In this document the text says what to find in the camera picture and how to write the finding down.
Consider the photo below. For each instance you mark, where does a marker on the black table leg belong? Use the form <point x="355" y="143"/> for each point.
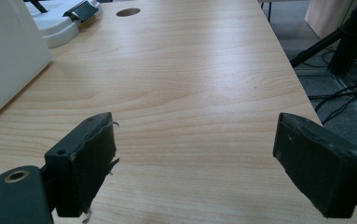
<point x="269" y="11"/>

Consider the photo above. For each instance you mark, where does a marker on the white appliance housing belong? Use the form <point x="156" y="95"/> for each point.
<point x="6" y="53"/>

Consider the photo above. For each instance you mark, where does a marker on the beige wooden panel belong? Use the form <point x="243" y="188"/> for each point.
<point x="326" y="15"/>

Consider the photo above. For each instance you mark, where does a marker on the white base with black clip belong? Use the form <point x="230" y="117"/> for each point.
<point x="61" y="21"/>

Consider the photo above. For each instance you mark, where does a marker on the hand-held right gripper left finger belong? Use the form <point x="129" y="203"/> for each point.
<point x="83" y="168"/>

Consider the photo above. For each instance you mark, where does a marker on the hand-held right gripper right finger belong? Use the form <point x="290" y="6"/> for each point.
<point x="316" y="168"/>

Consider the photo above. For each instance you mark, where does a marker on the black tripod stand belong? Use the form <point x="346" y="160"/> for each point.
<point x="337" y="37"/>

